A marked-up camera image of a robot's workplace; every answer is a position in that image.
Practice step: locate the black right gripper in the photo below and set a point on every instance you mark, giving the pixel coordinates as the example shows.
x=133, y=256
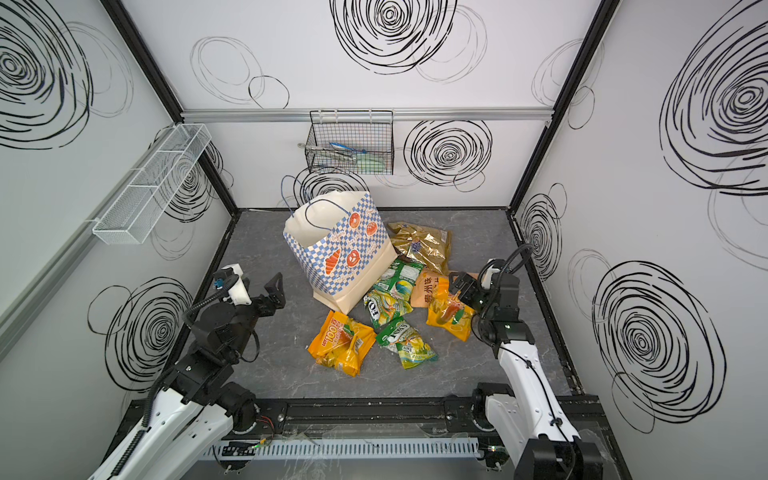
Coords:
x=471, y=290

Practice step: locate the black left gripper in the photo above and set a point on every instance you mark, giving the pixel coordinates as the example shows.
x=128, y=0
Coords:
x=265, y=303

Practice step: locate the gold snack bag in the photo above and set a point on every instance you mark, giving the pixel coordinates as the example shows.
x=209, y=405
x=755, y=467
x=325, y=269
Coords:
x=427, y=245

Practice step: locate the green Fox's candy bag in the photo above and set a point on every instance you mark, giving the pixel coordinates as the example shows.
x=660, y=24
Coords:
x=383, y=308
x=399, y=279
x=399, y=337

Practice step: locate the blue checkered paper bag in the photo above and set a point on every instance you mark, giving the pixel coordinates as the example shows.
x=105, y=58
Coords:
x=341, y=244

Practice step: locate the yellow gummy candy bag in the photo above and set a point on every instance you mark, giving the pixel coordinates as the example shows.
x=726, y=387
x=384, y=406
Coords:
x=342, y=344

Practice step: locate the orange potato chips bag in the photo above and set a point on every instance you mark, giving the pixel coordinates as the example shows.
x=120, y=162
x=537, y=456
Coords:
x=428, y=285

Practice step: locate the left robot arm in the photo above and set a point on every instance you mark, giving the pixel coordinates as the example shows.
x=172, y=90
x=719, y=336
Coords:
x=194, y=404

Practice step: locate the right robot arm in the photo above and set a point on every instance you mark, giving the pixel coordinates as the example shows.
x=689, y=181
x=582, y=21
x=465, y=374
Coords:
x=538, y=437

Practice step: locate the green item in basket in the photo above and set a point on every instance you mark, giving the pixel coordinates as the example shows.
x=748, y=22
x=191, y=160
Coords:
x=344, y=157

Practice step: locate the white mesh shelf tray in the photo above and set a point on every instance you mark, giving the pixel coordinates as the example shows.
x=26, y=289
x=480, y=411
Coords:
x=168, y=182

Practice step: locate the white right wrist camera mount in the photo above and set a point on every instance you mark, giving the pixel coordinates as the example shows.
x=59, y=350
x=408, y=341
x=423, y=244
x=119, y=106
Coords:
x=489, y=269

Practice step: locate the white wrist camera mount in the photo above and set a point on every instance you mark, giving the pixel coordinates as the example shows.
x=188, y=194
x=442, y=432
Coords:
x=489, y=269
x=231, y=285

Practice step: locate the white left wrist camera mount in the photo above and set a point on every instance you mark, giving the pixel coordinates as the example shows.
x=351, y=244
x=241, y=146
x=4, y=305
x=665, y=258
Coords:
x=231, y=285

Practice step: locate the black front rail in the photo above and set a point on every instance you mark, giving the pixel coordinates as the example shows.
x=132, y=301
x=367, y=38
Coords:
x=432, y=415

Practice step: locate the black wire basket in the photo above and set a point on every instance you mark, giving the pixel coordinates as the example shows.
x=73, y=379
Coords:
x=368, y=129

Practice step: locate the grey slotted cable duct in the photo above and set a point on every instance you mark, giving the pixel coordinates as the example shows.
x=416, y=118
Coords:
x=345, y=449

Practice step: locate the black corner frame post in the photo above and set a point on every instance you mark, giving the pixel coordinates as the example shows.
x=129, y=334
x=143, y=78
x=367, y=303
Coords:
x=130, y=34

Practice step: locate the right back corner post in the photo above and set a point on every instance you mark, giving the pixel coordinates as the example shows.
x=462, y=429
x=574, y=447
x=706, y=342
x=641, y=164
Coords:
x=577, y=72

